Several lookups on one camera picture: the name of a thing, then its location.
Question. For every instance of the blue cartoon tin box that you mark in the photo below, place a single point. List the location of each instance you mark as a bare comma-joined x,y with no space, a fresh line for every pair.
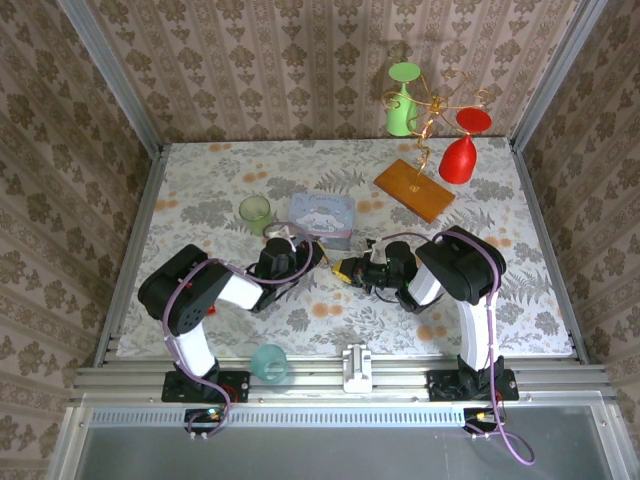
320,210

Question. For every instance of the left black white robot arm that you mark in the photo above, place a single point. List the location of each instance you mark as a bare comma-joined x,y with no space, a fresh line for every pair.
190,295

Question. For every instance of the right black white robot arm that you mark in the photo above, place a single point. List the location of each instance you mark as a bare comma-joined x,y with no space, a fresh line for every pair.
460,265

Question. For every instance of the green translucent tumbler cup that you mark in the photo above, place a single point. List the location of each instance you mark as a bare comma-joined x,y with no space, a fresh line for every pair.
256,217

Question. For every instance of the floral fern table mat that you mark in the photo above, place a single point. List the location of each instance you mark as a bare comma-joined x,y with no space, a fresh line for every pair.
350,325

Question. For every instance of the teal translucent cup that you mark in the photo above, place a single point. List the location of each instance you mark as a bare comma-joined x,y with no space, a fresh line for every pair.
269,365

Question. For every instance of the red wine glass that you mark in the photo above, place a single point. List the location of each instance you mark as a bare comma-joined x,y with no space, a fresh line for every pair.
457,162

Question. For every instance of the green wine glass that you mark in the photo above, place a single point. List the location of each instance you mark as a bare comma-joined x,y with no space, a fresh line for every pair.
400,117

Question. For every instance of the left black electronics board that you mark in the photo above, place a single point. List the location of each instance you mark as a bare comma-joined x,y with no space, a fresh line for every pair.
205,416

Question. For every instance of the black electronics board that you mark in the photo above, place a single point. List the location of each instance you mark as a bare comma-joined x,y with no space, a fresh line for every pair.
205,416
480,416

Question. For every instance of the right black electronics board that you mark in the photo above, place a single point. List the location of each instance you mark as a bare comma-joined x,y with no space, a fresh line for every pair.
480,416

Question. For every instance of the grey metal lower tray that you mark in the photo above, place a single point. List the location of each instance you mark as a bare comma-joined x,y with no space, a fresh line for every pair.
325,455

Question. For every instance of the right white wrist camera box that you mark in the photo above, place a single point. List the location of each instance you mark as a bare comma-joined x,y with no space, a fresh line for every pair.
375,244

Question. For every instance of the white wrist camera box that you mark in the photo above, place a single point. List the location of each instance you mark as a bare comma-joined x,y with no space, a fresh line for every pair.
281,231
375,244

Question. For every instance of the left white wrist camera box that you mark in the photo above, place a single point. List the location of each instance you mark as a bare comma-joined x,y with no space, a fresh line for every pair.
281,231

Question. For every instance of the white plastic mount bracket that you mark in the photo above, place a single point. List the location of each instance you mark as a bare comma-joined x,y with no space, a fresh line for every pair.
356,370

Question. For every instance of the aluminium frame cross rails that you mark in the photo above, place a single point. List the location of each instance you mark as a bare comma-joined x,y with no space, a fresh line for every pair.
310,380

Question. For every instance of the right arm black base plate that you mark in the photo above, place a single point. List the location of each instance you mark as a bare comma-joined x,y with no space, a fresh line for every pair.
440,389

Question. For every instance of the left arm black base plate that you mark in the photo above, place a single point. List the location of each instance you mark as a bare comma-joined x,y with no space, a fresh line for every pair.
235,387

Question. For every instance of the aluminium frame side rail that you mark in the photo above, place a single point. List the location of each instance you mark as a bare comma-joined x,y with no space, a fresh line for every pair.
542,230
145,210

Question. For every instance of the aluminium frame corner post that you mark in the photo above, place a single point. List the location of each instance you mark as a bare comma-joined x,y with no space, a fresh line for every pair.
112,80
555,80

